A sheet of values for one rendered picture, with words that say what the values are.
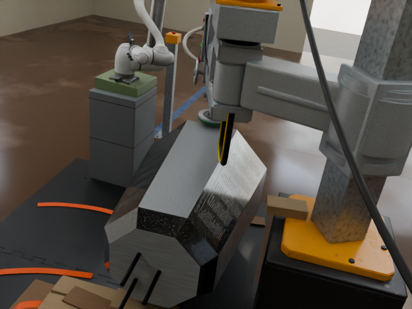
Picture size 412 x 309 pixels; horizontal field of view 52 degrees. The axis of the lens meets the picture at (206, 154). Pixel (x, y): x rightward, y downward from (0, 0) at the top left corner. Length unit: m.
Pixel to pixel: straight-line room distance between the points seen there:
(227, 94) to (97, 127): 1.70
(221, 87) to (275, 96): 0.27
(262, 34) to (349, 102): 0.46
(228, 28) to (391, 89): 0.68
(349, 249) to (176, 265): 0.78
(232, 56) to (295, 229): 0.86
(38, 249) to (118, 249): 1.10
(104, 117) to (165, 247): 1.70
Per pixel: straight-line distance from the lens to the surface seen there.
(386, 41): 1.71
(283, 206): 2.11
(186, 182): 2.15
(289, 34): 8.94
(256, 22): 1.82
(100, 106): 3.38
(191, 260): 1.93
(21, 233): 3.19
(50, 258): 2.97
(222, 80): 1.97
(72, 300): 2.36
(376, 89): 1.68
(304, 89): 1.84
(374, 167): 1.83
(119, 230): 2.00
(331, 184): 1.98
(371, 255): 2.08
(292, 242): 1.99
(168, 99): 4.31
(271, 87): 1.88
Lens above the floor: 1.98
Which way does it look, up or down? 28 degrees down
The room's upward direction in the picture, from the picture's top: 7 degrees clockwise
